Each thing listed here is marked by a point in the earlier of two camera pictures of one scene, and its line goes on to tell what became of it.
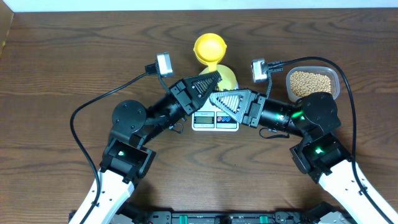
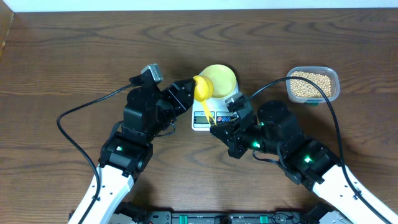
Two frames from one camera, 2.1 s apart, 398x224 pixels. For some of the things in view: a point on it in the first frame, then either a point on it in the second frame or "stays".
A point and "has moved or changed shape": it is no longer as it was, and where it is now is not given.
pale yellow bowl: [227, 81] stays
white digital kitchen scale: [211, 118] stays
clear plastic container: [303, 81] stays
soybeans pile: [303, 84] stays
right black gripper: [252, 107] → [232, 139]
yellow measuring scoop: [209, 48] has moved or changed shape
